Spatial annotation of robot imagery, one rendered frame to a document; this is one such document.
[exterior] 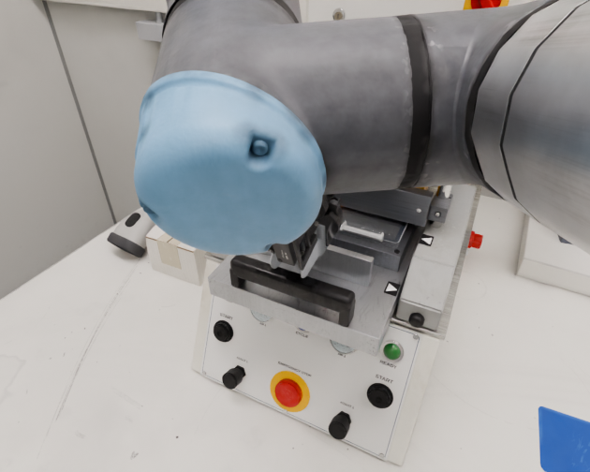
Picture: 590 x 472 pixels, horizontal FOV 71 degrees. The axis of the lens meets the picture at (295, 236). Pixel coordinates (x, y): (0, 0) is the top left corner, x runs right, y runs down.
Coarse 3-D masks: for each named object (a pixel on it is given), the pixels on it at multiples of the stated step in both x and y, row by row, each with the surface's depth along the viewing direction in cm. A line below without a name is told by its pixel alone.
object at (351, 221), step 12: (348, 216) 56; (360, 216) 56; (372, 216) 56; (384, 216) 56; (348, 228) 53; (360, 228) 53; (372, 228) 53; (384, 228) 53; (396, 228) 53; (396, 240) 51
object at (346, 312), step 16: (240, 256) 48; (240, 272) 47; (256, 272) 46; (272, 272) 46; (288, 272) 46; (272, 288) 47; (288, 288) 45; (304, 288) 44; (320, 288) 44; (336, 288) 44; (320, 304) 44; (336, 304) 43; (352, 304) 43
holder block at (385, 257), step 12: (408, 228) 55; (336, 240) 53; (348, 240) 53; (360, 240) 53; (408, 240) 53; (360, 252) 53; (372, 252) 52; (384, 252) 51; (396, 252) 51; (384, 264) 52; (396, 264) 51
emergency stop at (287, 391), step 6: (288, 378) 58; (282, 384) 58; (288, 384) 57; (294, 384) 57; (276, 390) 58; (282, 390) 58; (288, 390) 57; (294, 390) 57; (300, 390) 57; (276, 396) 58; (282, 396) 58; (288, 396) 57; (294, 396) 57; (300, 396) 57; (282, 402) 58; (288, 402) 58; (294, 402) 57
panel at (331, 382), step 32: (224, 320) 61; (256, 320) 59; (224, 352) 62; (256, 352) 60; (288, 352) 57; (320, 352) 55; (416, 352) 50; (256, 384) 61; (320, 384) 56; (352, 384) 54; (384, 384) 53; (320, 416) 57; (352, 416) 55; (384, 416) 53; (384, 448) 54
